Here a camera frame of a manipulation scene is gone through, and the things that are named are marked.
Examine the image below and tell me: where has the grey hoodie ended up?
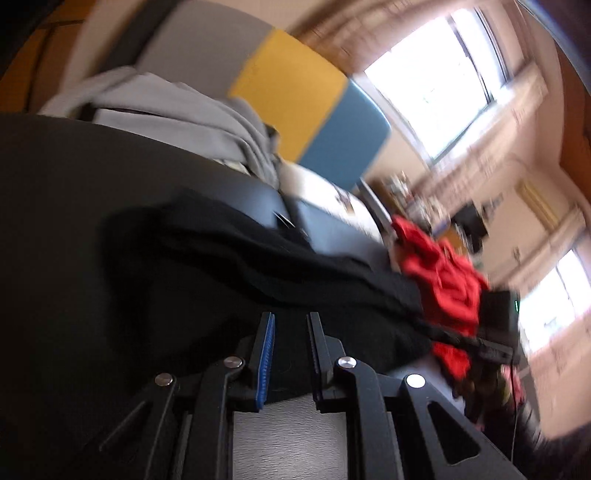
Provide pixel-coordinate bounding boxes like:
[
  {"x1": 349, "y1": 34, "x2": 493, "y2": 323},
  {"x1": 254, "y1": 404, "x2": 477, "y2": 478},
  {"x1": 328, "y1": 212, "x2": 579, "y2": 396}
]
[{"x1": 39, "y1": 65, "x2": 283, "y2": 191}]

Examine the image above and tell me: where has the wooden wardrobe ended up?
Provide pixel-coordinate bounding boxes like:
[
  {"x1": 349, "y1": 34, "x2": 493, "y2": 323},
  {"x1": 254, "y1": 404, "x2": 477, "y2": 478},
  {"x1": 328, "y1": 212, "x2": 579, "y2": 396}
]
[{"x1": 9, "y1": 0, "x2": 93, "y2": 114}]

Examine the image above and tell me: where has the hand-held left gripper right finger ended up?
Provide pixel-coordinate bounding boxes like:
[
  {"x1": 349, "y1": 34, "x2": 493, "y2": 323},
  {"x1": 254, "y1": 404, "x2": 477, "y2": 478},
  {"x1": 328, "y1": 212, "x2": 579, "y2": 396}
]
[{"x1": 306, "y1": 312, "x2": 527, "y2": 480}]

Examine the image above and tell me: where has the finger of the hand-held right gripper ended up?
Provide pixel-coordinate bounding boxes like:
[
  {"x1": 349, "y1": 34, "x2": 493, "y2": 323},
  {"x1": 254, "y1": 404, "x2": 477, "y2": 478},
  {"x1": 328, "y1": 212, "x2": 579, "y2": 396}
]
[{"x1": 427, "y1": 324, "x2": 490, "y2": 357}]

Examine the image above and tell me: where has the red garment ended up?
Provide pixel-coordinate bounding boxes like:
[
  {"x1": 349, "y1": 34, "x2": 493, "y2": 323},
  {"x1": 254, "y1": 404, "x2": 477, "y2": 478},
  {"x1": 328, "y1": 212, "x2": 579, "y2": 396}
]
[{"x1": 390, "y1": 216, "x2": 493, "y2": 385}]

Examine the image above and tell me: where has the wall air conditioner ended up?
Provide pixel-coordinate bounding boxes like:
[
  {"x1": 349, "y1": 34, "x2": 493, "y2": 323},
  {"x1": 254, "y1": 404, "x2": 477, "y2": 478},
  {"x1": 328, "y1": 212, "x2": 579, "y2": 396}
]
[{"x1": 514, "y1": 179, "x2": 560, "y2": 232}]

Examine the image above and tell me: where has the brown patterned curtain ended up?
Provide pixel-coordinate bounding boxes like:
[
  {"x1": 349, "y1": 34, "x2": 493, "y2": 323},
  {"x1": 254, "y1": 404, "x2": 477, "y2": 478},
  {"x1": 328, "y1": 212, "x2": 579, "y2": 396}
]
[{"x1": 288, "y1": 0, "x2": 462, "y2": 75}]

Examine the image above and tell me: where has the black leather sofa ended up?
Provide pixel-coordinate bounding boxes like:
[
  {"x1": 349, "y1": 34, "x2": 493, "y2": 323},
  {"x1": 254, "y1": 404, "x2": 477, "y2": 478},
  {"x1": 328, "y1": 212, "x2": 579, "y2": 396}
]
[{"x1": 0, "y1": 113, "x2": 465, "y2": 480}]

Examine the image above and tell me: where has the white pillow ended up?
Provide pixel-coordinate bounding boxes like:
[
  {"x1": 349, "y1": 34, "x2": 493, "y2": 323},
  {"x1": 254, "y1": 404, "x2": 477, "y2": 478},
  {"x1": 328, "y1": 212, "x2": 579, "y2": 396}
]
[{"x1": 278, "y1": 163, "x2": 371, "y2": 228}]

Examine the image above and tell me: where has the small bright window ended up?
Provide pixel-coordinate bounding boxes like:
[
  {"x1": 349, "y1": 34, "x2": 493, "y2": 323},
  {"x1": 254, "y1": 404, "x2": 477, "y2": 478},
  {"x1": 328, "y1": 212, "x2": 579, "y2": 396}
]
[{"x1": 517, "y1": 248, "x2": 591, "y2": 366}]

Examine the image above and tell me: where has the black cable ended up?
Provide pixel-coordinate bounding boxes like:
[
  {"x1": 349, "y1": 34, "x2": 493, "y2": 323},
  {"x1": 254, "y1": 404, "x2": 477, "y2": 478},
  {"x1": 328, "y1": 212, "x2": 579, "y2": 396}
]
[{"x1": 509, "y1": 364, "x2": 522, "y2": 464}]

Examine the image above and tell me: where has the black sweater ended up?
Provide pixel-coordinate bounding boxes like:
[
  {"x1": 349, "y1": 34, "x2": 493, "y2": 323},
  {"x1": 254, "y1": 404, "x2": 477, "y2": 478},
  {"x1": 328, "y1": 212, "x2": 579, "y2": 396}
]
[{"x1": 99, "y1": 188, "x2": 435, "y2": 403}]

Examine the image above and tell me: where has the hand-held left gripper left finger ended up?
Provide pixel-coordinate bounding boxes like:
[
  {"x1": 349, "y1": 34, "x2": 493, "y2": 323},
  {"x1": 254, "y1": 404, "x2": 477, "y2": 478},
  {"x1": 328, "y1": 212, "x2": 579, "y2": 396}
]
[{"x1": 69, "y1": 312, "x2": 277, "y2": 480}]

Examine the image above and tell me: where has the large bright window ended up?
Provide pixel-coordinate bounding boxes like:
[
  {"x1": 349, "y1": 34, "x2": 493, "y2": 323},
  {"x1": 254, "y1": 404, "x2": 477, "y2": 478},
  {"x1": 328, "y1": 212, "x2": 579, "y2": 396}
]
[{"x1": 364, "y1": 8, "x2": 514, "y2": 163}]

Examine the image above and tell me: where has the black desk device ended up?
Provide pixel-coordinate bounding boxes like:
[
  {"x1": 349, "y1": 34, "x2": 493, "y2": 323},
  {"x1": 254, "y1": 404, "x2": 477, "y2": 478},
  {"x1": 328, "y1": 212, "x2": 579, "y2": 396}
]
[{"x1": 454, "y1": 202, "x2": 489, "y2": 253}]

